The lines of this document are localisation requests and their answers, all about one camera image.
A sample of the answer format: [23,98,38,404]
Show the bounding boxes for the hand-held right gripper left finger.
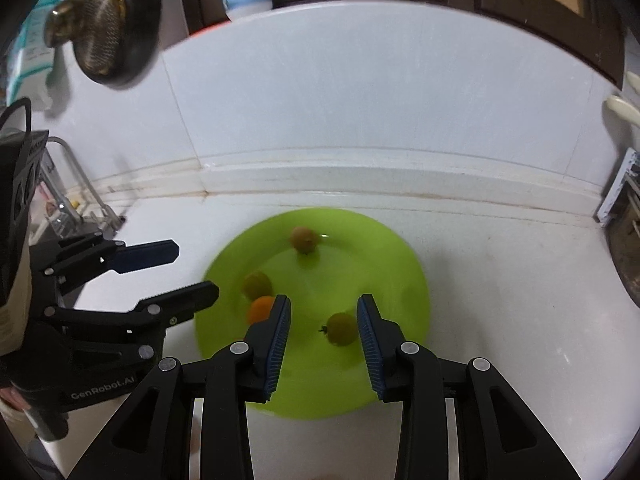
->
[65,294,292,480]

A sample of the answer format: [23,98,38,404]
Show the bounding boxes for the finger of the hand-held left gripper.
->
[31,232,180,296]
[44,281,220,332]

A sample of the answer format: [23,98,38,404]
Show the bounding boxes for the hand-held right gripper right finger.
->
[356,294,571,480]

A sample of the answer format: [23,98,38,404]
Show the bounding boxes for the yellow cherry tomato with stem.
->
[320,312,360,348]

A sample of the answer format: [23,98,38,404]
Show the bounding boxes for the green plastic plate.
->
[194,207,432,420]

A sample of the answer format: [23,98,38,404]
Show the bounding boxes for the orange cherry tomato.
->
[247,296,276,325]

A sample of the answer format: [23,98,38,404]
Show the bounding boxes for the black round mesh strainer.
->
[44,0,162,86]

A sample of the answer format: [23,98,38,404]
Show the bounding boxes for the white teal printed packet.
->
[5,0,76,111]

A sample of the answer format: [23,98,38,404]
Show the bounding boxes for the dark round pan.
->
[605,195,640,309]

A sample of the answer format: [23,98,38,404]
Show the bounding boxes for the metal wire rack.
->
[42,136,127,233]

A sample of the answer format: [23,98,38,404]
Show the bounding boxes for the black cable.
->
[0,97,34,136]

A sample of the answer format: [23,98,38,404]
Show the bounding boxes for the white wire rack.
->
[596,149,640,224]

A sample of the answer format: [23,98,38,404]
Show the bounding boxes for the white plastic utensil handle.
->
[603,95,640,127]

